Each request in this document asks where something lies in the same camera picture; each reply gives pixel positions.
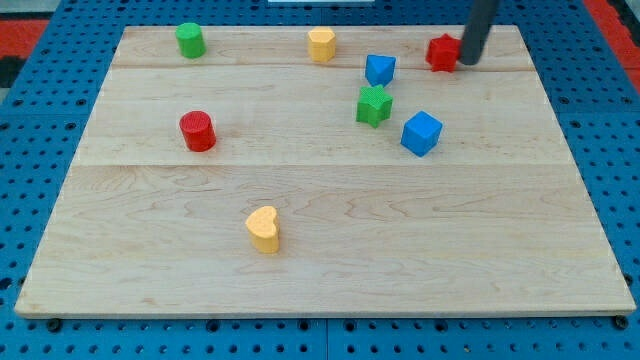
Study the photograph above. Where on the blue triangle block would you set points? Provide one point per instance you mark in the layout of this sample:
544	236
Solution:
379	69

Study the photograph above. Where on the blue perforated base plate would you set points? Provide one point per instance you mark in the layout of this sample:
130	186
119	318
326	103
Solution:
585	69

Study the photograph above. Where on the blue cube block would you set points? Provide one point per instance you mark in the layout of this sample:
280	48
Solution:
421	133

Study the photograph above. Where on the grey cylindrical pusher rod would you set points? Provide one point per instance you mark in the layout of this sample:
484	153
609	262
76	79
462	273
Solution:
476	30

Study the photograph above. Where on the green cylinder block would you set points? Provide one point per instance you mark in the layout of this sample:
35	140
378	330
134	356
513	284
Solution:
190	40

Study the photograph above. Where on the yellow heart block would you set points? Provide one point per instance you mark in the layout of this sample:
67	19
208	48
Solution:
263	228

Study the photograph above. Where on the red cylinder block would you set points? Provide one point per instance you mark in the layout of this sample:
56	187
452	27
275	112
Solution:
198	131

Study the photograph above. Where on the green star block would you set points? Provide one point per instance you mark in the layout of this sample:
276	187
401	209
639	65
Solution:
373	106

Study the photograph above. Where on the yellow hexagon block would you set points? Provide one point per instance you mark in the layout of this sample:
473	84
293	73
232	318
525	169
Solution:
321	44

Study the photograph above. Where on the light wooden board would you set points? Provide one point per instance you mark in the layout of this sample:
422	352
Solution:
494	221

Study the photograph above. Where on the red star block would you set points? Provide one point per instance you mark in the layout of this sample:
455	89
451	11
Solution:
443	53

